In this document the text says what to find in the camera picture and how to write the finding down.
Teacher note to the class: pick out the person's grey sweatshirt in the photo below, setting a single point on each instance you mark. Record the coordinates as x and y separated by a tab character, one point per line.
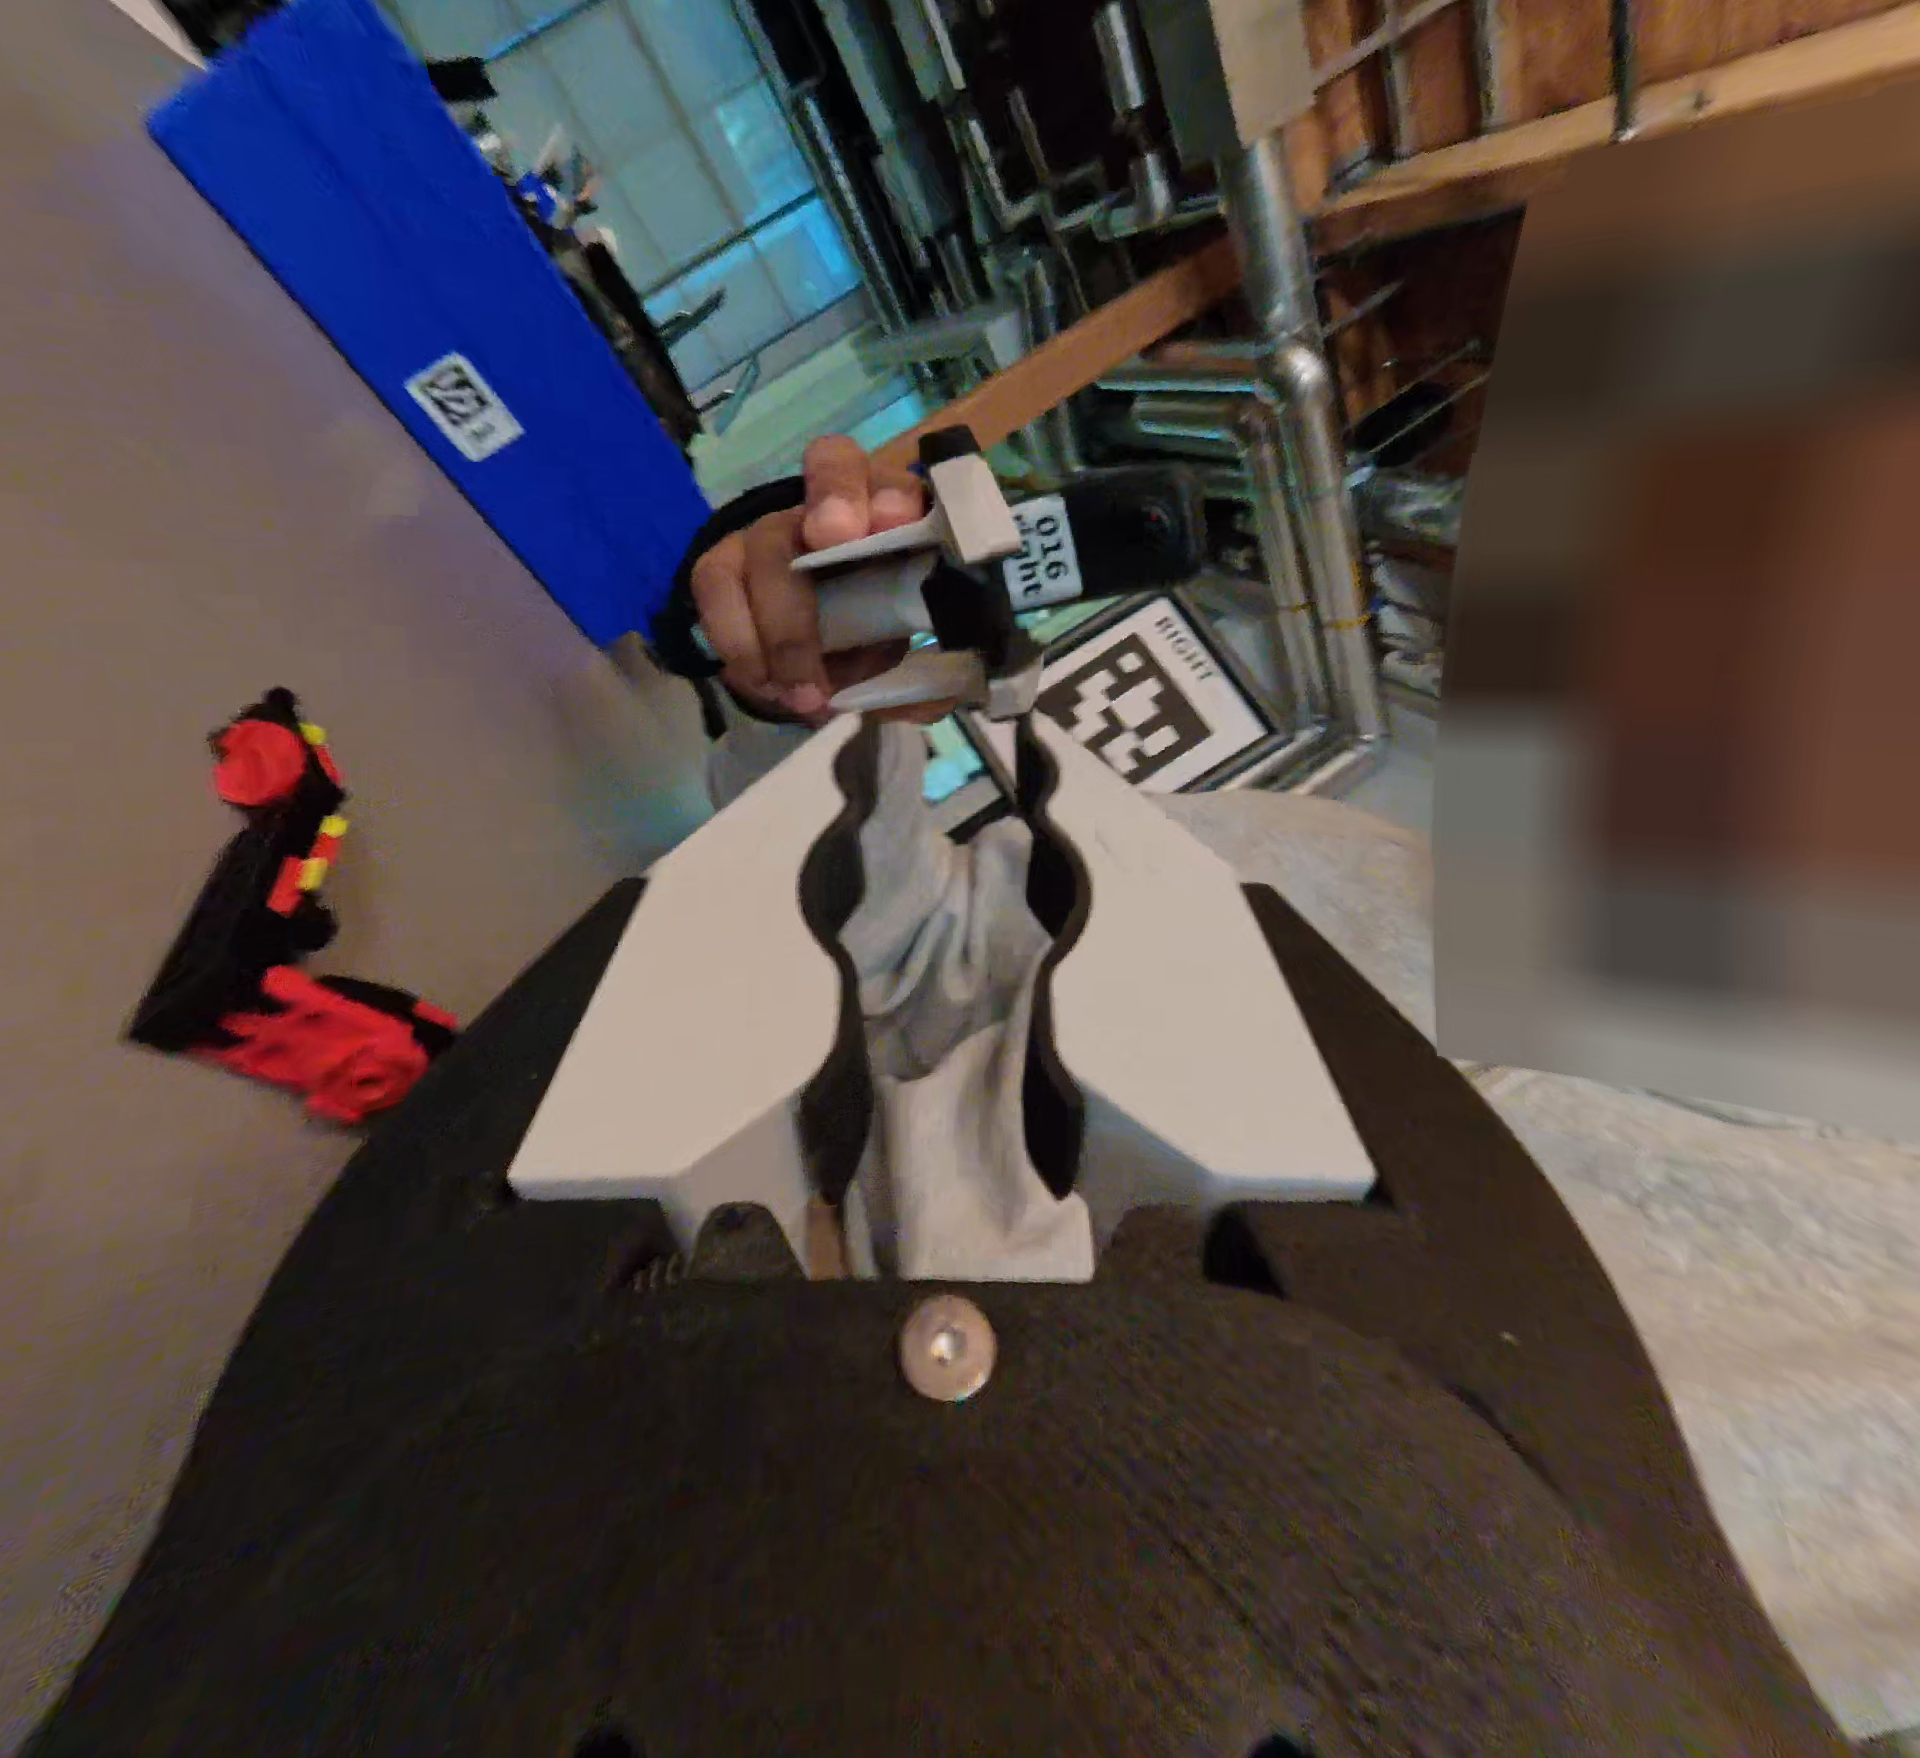
1724	1308

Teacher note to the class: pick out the wooden beam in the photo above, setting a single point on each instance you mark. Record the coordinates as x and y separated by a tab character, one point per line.
1080	348

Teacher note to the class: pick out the person's right forearm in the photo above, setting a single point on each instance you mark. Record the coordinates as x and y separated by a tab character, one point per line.
944	1038

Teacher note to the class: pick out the blue bin with tag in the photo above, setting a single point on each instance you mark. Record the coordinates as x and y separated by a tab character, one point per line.
376	242

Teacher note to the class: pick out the person's right hand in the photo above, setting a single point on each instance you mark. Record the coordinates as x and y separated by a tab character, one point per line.
765	603

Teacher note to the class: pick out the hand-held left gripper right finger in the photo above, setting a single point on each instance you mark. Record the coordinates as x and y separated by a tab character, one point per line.
1215	1038

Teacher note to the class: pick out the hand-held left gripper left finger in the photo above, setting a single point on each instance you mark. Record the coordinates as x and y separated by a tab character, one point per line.
676	1038

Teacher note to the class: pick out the large metal pipe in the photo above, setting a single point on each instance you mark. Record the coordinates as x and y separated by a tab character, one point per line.
1305	513

